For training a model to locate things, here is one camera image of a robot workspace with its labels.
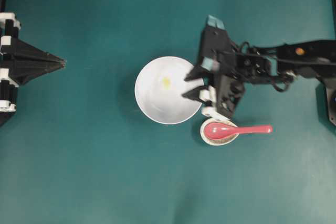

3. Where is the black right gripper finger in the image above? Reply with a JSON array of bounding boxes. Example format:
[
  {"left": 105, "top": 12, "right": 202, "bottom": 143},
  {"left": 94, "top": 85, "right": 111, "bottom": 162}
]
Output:
[
  {"left": 184, "top": 64, "right": 214, "bottom": 82},
  {"left": 182, "top": 85, "right": 216, "bottom": 103}
]

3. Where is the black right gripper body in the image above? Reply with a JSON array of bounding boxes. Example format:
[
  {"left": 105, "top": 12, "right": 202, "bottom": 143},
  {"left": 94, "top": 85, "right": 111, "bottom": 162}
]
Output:
[{"left": 202, "top": 51, "right": 273, "bottom": 121}]

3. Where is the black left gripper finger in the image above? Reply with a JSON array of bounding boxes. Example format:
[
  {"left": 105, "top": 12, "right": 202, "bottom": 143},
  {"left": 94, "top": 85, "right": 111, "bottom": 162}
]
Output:
[
  {"left": 1, "top": 36, "right": 65, "bottom": 63},
  {"left": 1, "top": 63, "right": 66, "bottom": 87}
]

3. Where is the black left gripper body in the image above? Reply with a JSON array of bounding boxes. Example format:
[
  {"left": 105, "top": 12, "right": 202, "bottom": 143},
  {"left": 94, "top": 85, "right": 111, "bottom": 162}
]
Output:
[{"left": 1, "top": 12, "right": 21, "bottom": 126}]

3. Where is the red ceramic spoon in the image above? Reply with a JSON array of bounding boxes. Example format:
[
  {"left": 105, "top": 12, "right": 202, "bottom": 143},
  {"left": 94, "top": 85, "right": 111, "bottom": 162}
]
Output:
[{"left": 203, "top": 122, "right": 273, "bottom": 140}]

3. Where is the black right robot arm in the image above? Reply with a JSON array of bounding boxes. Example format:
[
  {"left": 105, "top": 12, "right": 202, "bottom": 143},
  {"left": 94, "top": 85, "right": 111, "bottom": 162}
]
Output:
[{"left": 182, "top": 40, "right": 335, "bottom": 120}]

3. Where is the white round bowl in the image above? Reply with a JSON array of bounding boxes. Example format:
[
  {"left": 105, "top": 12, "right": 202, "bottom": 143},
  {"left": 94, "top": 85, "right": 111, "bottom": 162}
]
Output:
[{"left": 134, "top": 56, "right": 204, "bottom": 125}]

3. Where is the speckled small spoon rest dish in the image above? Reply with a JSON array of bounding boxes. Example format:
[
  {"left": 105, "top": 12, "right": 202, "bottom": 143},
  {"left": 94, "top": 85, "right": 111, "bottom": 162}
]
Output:
[{"left": 199, "top": 118, "right": 239, "bottom": 146}]

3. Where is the black cable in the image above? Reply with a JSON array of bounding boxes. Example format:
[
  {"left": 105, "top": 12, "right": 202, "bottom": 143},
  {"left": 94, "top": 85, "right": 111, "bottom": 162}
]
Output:
[{"left": 236, "top": 41, "right": 297, "bottom": 93}]

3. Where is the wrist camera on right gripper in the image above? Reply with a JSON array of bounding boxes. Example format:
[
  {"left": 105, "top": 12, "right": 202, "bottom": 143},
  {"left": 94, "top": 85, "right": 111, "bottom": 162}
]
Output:
[{"left": 199, "top": 15, "right": 236, "bottom": 74}]

